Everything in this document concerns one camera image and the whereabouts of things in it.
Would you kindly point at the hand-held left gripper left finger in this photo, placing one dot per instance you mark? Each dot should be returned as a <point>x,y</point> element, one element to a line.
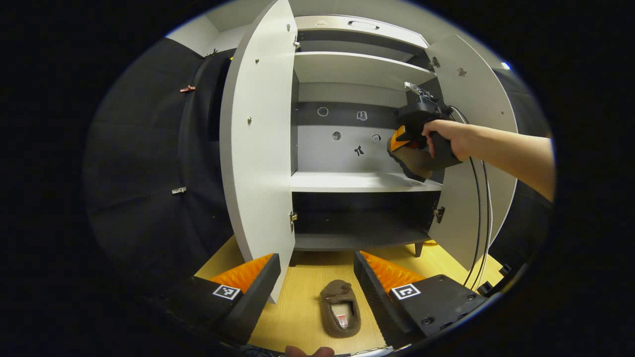
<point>248,307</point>

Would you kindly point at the brown fuzzy shoe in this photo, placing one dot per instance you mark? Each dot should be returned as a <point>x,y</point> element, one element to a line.
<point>340,297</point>
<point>414,166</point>

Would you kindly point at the red clip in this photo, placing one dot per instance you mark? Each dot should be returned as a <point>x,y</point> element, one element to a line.
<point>187,89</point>

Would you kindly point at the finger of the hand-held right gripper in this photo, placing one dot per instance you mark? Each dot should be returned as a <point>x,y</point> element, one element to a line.
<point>399,141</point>

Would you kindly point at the black backdrop cloth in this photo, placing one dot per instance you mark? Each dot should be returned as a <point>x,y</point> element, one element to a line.
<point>139,163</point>

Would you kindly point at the black binder clip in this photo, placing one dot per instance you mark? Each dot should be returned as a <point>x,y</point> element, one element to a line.
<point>213,52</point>

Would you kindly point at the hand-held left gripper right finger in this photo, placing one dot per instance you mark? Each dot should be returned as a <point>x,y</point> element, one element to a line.
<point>379,302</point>

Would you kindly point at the white shoe cabinet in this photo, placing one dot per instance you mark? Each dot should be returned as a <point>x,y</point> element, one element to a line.
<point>357,181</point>

